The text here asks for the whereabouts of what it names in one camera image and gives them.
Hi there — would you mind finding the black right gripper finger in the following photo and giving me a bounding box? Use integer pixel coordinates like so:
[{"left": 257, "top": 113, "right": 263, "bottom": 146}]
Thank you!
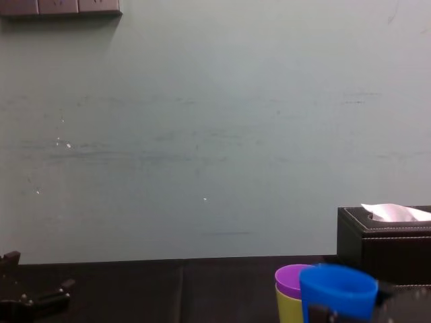
[
  {"left": 376, "top": 281, "right": 395, "bottom": 306},
  {"left": 304, "top": 303, "right": 338, "bottom": 323}
]

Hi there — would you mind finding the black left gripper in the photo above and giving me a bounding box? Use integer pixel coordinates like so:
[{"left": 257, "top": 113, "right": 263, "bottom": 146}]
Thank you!
[{"left": 0, "top": 250, "right": 76, "bottom": 323}]

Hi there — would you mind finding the blue plastic cup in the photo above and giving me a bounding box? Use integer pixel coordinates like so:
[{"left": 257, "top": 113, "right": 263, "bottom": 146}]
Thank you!
[{"left": 298, "top": 264, "right": 379, "bottom": 323}]

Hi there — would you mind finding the yellow plastic cup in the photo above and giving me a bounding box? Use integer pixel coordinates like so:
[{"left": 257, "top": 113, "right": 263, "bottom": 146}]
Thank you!
[{"left": 275, "top": 284, "right": 306, "bottom": 323}]

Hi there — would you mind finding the black leather tissue box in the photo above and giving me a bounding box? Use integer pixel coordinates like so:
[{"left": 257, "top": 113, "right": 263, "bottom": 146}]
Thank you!
[{"left": 337, "top": 205, "right": 431, "bottom": 287}]

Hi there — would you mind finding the purple plastic cup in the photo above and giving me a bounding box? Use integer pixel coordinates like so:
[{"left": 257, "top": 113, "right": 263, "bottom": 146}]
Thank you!
[{"left": 274, "top": 264, "right": 317, "bottom": 299}]

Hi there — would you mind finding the white paper tissue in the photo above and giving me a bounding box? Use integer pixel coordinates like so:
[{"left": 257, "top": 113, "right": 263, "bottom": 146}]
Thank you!
[{"left": 360, "top": 203, "right": 431, "bottom": 223}]

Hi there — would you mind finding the black table cloth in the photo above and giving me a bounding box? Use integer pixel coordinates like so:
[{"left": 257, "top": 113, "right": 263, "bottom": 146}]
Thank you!
[{"left": 0, "top": 254, "right": 431, "bottom": 323}]

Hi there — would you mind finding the grey wall socket panel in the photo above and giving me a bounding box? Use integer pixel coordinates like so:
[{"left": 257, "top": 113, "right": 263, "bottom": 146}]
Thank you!
[{"left": 0, "top": 0, "right": 123, "bottom": 17}]

